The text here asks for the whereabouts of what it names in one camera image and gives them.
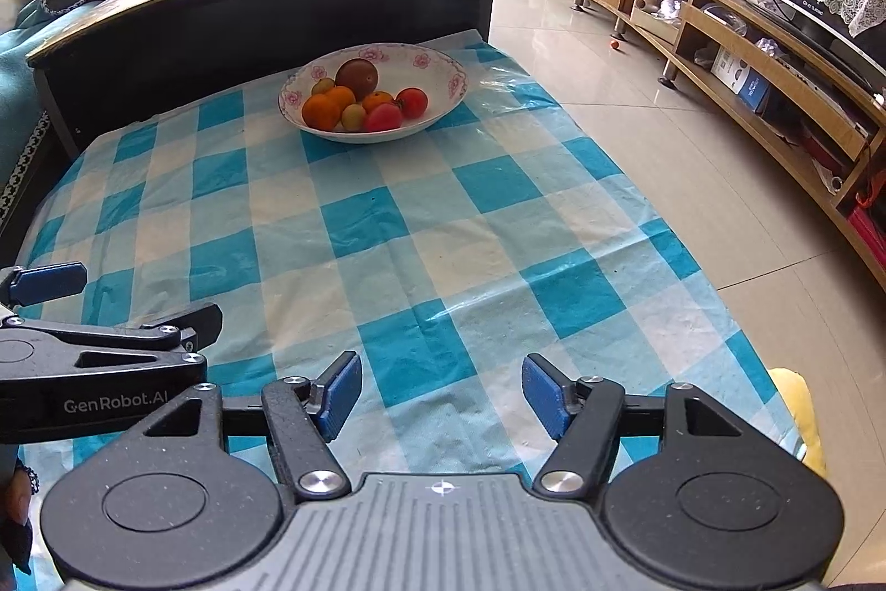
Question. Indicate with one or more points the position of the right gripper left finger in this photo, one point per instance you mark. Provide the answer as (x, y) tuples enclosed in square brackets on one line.
[(299, 417)]

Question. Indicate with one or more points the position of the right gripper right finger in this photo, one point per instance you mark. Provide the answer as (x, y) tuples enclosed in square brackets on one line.
[(586, 417)]

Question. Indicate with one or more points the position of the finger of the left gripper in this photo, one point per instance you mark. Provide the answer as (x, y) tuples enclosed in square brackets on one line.
[(28, 287), (167, 350)]

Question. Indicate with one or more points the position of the orange mandarin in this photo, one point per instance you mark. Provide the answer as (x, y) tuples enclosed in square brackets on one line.
[(321, 112), (342, 96), (377, 98)]

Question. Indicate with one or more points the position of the brown kiwi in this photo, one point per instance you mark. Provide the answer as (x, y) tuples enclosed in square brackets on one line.
[(353, 118), (322, 86)]

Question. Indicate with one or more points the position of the large red tomato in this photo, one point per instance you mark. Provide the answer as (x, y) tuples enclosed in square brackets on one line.
[(383, 118)]

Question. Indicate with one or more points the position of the small red tomato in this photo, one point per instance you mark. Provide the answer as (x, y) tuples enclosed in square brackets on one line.
[(412, 102)]

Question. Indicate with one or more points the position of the dark red plum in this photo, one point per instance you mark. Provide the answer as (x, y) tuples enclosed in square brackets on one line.
[(360, 76)]

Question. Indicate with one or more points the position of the blue white checkered tablecloth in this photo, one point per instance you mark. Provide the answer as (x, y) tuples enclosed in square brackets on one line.
[(443, 260)]

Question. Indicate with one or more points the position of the black coffee table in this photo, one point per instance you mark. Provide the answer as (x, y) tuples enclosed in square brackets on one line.
[(128, 60)]

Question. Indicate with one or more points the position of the white floral plate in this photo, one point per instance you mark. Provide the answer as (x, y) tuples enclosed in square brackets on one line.
[(443, 79)]

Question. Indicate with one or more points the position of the white blue box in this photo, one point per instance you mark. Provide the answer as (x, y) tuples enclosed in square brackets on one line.
[(743, 81)]

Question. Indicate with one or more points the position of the wooden tv stand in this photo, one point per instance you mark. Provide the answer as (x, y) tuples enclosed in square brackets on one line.
[(822, 127)]

